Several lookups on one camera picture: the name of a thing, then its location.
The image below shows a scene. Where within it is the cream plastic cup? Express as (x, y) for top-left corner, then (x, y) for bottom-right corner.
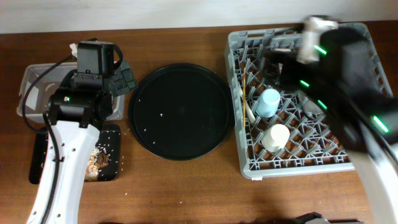
(261, 124), (290, 152)

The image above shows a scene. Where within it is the grey round plate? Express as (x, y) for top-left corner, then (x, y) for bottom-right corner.
(298, 93), (323, 115)

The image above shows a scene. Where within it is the round black tray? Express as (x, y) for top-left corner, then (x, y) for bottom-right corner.
(128, 63), (234, 161)

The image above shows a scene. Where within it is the wooden chopstick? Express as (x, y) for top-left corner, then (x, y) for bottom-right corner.
(241, 67), (246, 128)

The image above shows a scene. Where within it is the clear plastic bin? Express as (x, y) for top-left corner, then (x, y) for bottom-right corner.
(17, 62), (124, 123)

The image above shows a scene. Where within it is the rice and peanut shell waste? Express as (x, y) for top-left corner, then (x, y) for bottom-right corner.
(39, 129), (121, 182)

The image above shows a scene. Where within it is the white plastic fork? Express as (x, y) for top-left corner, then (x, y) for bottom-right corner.
(239, 89), (256, 123)

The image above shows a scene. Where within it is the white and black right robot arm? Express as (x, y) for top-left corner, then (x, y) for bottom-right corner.
(262, 16), (397, 223)

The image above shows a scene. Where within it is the grey dishwasher rack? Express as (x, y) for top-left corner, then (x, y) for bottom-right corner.
(225, 23), (393, 179)

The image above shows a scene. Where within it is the light blue plastic cup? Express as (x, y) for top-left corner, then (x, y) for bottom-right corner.
(255, 88), (280, 118)

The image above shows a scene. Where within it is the black rectangular tray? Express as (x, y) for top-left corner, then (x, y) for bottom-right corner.
(28, 123), (122, 185)

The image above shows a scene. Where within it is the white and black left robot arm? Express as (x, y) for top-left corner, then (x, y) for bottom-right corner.
(27, 39), (137, 223)

